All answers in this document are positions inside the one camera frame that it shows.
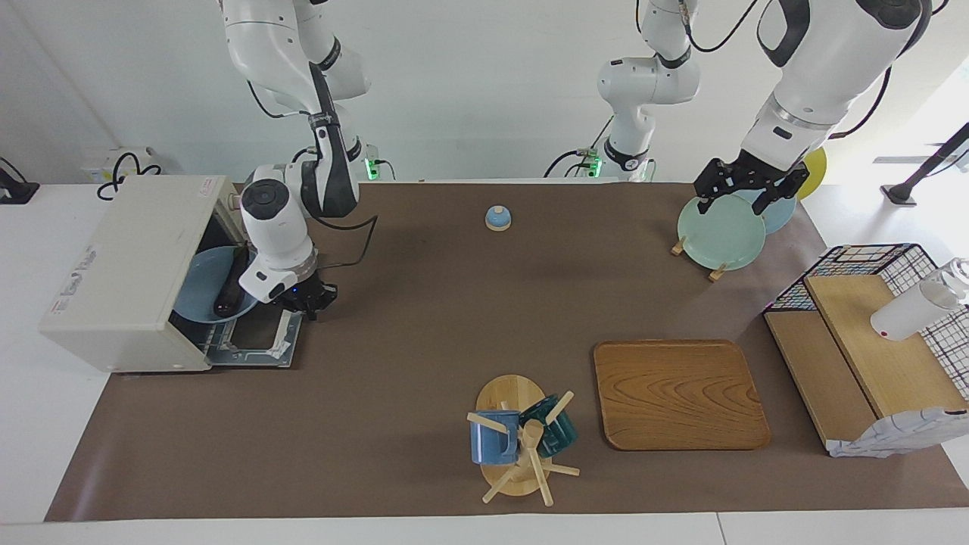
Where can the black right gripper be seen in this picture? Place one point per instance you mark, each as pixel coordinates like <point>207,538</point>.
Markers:
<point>306,295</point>

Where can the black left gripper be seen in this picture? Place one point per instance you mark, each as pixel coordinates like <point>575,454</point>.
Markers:
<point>749,172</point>

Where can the glass oven door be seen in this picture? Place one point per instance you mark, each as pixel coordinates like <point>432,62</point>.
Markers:
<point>257,350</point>

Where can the dark purple eggplant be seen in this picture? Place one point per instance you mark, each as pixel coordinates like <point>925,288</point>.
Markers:
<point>231,291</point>

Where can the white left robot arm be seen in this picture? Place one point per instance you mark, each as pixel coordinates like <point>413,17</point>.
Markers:
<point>825,68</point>

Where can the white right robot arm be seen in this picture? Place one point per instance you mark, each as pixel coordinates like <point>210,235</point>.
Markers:
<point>280,219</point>

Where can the oven control knob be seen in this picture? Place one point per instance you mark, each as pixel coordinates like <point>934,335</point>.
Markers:
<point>233,201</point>

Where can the cream toaster oven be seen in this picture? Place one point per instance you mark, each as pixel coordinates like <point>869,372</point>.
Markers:
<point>129,272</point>

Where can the pale green plate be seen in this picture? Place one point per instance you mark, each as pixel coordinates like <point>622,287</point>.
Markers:
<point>719,235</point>

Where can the light blue racked plate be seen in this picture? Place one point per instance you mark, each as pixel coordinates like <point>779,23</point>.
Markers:
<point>780,216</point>

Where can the wooden plate rack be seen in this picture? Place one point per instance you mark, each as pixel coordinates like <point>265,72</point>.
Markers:
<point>718,272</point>

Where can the yellow plate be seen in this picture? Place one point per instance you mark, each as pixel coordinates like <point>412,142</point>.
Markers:
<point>816,172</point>

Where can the brown table mat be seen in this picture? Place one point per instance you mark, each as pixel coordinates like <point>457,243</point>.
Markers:
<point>424,318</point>

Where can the wooden shelf unit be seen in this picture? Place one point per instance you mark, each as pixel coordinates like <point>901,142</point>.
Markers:
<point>855,356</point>

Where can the black floor stand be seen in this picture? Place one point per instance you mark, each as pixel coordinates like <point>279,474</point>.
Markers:
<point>927,166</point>

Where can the wooden serving tray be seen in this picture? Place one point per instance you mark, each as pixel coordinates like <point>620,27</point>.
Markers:
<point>677,393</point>

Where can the white cup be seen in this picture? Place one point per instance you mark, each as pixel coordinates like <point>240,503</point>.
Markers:
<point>908,312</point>

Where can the wooden mug tree stand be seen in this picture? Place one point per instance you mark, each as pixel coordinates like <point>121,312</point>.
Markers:
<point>511,393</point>

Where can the blue mug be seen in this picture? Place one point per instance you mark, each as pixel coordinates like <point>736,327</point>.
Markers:
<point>492,446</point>

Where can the white power strip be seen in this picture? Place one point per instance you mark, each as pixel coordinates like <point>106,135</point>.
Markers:
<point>113,170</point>

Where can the dark green mug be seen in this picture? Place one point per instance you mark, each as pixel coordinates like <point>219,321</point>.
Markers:
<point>560,431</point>

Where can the white marbled cloth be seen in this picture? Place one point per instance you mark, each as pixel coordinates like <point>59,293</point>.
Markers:
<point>893,435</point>

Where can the black clamp device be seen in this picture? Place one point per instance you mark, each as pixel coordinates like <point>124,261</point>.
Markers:
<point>15,185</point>

